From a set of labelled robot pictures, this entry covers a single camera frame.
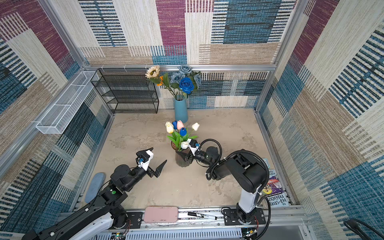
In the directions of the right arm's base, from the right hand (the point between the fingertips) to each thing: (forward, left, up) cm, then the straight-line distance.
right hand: (180, 146), depth 83 cm
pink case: (-30, +10, -14) cm, 34 cm away
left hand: (-7, +10, +6) cm, 13 cm away
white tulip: (+6, -8, +9) cm, 13 cm away
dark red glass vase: (-8, 0, -3) cm, 8 cm away
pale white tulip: (-7, -3, +13) cm, 16 cm away
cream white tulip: (+2, +4, +16) cm, 17 cm away
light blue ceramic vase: (+31, +1, -6) cm, 32 cm away
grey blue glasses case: (-15, +48, -13) cm, 52 cm away
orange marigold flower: (+35, +10, +19) cm, 41 cm away
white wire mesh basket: (+8, +56, +19) cm, 60 cm away
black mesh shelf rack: (+47, +40, +2) cm, 62 cm away
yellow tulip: (-2, +1, +12) cm, 12 cm away
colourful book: (-21, -49, -13) cm, 55 cm away
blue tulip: (+4, +1, +14) cm, 14 cm away
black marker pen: (-31, -10, -15) cm, 36 cm away
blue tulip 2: (-2, -3, +16) cm, 16 cm away
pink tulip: (+3, -1, +14) cm, 15 cm away
